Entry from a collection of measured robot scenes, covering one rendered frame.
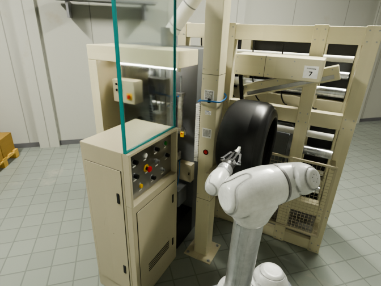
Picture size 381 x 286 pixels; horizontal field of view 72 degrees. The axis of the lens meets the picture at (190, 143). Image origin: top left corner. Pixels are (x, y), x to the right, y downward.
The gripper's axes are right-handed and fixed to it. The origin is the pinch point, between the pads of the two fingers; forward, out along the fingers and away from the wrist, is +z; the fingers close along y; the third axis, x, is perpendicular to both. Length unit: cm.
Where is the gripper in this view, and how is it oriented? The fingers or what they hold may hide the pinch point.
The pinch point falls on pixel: (237, 150)
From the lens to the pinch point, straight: 167.5
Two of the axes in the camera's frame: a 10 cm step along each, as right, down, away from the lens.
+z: 4.7, -4.6, 7.5
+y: -8.8, -2.1, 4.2
